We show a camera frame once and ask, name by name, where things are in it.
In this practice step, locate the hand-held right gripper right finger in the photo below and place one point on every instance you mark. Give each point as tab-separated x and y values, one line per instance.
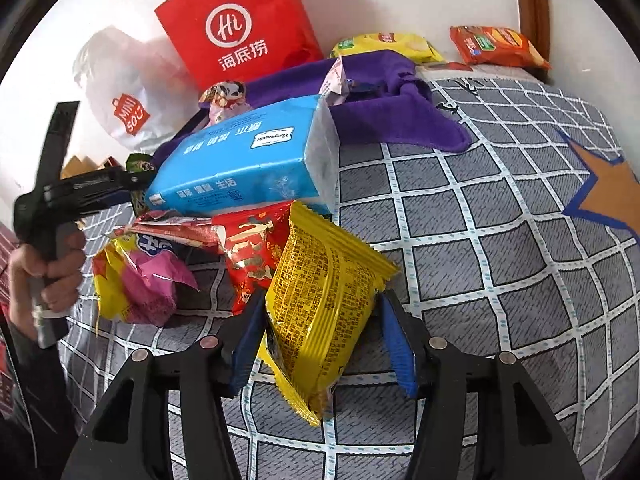
400	350

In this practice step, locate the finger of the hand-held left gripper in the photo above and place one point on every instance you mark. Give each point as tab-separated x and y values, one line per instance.
107	199
130	178

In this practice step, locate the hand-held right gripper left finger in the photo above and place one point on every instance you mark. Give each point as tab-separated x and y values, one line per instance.
245	345

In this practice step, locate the green snack packet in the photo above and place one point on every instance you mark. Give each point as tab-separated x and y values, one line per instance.
137	165

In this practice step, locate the long red snack packet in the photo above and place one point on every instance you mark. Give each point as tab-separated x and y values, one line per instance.
175	232

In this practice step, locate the red gold snack packet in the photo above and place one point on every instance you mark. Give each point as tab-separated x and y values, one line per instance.
250	255

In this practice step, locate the pink yellow snack packet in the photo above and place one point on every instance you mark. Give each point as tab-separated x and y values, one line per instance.
150	280

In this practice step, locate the pink cartoon dog packet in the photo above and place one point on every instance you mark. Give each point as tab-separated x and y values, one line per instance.
225	97

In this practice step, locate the pink white snack packet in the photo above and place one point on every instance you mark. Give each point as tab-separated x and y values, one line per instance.
335	82

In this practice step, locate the purple cloth bag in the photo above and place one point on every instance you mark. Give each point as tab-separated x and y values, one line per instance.
390	105

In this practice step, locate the person's left forearm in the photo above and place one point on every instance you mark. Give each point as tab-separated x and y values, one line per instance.
40	400

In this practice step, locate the person's left hand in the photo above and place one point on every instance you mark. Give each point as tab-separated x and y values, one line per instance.
70	270

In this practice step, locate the wooden headboard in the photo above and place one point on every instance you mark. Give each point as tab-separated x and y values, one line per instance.
80	165

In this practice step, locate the red checked cloth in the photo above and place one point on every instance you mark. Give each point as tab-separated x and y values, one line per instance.
6	260

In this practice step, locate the white plastic shopping bag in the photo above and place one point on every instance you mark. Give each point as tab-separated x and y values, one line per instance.
125	85

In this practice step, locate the blue tissue pack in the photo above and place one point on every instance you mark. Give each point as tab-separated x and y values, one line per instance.
235	160

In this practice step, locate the grey checked blanket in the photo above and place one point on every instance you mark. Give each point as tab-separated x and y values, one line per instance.
500	260

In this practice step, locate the red paper shopping bag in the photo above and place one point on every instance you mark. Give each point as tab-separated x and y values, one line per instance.
240	10

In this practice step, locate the yellow chip bag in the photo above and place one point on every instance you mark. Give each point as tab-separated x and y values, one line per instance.
390	45

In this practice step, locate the orange chip bag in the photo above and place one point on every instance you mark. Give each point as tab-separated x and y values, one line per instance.
500	45

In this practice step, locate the brown wooden door frame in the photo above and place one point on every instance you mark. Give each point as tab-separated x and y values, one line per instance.
532	10

